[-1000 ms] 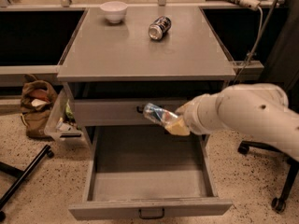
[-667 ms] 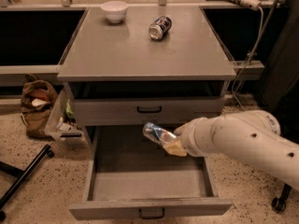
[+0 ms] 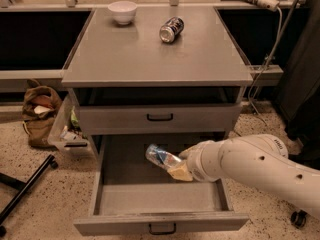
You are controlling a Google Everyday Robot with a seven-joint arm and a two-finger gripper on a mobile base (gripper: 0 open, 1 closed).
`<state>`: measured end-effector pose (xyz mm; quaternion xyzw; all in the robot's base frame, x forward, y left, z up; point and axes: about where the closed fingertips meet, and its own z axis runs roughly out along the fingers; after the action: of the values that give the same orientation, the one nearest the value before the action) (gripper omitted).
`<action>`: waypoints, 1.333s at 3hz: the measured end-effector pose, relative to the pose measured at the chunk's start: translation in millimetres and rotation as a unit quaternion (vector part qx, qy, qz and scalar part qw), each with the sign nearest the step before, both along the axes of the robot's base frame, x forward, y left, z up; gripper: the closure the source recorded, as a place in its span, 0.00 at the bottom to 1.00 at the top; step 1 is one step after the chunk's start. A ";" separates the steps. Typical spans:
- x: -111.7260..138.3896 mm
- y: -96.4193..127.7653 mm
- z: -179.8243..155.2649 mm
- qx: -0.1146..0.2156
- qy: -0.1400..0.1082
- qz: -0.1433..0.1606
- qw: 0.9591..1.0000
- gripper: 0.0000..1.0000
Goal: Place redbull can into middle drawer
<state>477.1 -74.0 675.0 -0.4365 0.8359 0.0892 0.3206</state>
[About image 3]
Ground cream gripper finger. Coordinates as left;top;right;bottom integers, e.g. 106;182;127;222
179;146;197;159
167;161;193;182

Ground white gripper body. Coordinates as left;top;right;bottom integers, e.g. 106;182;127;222
186;141;220;182

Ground silver blue redbull can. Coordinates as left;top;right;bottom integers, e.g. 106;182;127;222
145;144;181;170

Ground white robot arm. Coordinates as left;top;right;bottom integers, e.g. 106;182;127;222
167;134;320;219

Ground closed grey upper drawer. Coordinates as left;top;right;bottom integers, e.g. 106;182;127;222
77;104;242;135

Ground open grey drawer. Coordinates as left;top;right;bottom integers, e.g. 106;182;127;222
74;133;249;236

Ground grey drawer cabinet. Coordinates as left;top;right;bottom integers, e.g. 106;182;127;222
60;5;254;158

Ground dark soda can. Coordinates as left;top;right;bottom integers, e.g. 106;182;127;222
159;17;184;43

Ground black office chair right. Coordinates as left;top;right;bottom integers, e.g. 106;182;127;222
290;210;307;228

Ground clear plastic bin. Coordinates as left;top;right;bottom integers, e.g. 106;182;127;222
48;96;94;156

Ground brown paper bag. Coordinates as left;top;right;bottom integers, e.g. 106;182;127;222
22;79;62;148

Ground white ceramic bowl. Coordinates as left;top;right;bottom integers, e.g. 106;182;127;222
108;1;137;25

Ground black chair base left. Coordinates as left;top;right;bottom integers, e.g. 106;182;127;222
0;155;58;238

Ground grey hanging cable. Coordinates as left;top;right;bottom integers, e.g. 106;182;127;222
233;5;284;138

